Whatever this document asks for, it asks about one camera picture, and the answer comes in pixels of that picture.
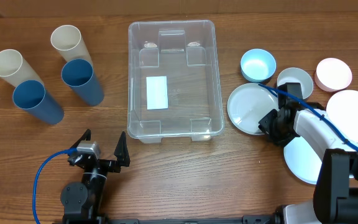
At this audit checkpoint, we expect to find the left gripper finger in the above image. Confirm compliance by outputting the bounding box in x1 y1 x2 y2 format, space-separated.
114 131 131 167
71 129 91 148

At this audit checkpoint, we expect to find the grey plate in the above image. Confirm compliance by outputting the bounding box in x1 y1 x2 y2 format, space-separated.
227 83 278 135

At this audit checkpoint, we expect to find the light blue plate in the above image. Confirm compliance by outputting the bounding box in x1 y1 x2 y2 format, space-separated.
283 137 322 185

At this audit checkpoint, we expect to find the grey bowl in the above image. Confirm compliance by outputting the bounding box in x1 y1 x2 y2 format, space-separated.
277 67 314 100

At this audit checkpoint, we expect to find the light blue bowl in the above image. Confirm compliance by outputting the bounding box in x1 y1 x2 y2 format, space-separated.
240 49 277 83

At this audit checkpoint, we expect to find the pink plate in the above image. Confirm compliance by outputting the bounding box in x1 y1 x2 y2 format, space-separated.
326 90 358 143

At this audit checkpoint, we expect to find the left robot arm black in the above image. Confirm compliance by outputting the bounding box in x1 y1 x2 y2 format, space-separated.
60 129 131 224

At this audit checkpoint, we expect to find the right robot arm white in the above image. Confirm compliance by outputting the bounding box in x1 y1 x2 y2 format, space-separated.
259 83 358 223

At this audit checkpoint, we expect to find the blue cup right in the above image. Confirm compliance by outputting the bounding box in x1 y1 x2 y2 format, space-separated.
61 58 104 106

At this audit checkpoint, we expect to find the blue cup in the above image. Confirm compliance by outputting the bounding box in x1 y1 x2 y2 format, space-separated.
61 58 104 106
12 80 64 125

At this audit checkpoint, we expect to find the blue cup left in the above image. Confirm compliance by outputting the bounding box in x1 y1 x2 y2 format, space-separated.
12 80 64 125

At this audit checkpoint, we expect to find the pink bowl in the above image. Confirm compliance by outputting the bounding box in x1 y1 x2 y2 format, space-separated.
314 58 352 92

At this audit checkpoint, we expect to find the clear plastic storage bin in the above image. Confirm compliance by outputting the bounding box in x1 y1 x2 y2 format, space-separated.
127 20 224 144

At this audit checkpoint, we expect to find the beige cup back left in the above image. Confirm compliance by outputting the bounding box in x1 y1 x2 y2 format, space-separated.
50 25 93 65

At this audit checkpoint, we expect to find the beige cup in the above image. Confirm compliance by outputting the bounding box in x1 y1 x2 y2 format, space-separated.
0 49 43 87
50 25 93 65

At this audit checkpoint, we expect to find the beige cup far left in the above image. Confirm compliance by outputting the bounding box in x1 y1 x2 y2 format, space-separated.
0 49 43 87

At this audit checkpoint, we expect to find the blue cable left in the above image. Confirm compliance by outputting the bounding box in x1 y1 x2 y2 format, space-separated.
32 147 78 224

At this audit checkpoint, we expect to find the blue cable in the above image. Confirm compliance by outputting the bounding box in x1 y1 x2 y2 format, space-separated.
32 147 78 224
257 83 358 170

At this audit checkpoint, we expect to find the blue cable right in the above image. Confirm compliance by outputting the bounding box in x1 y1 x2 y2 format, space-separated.
257 83 358 170

